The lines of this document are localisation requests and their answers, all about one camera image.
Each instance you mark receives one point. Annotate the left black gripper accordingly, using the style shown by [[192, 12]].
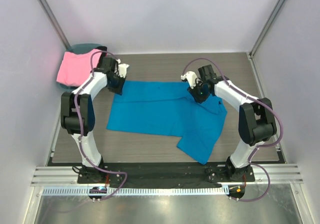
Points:
[[116, 87]]

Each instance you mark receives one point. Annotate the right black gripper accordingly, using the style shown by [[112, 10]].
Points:
[[197, 97]]

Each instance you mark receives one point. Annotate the blue t shirt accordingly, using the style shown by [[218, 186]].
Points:
[[167, 108]]

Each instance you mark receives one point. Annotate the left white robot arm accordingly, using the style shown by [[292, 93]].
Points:
[[77, 116]]

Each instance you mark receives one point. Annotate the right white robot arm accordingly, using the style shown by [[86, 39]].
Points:
[[256, 121]]

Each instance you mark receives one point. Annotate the black and red folded clothes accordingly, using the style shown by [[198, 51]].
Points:
[[103, 49]]

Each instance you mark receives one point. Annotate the pink folded t shirt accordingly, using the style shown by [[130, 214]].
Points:
[[75, 69]]

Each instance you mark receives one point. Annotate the teal plastic basin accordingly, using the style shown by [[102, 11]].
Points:
[[82, 49]]

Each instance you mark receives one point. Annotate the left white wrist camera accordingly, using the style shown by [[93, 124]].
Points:
[[121, 69]]

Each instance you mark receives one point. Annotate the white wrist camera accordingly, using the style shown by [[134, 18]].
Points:
[[121, 69], [191, 78]]

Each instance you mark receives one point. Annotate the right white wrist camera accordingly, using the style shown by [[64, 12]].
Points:
[[191, 78]]

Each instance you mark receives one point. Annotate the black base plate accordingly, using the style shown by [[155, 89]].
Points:
[[171, 175]]

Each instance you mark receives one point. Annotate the aluminium frame rail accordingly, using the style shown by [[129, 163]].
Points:
[[59, 176]]

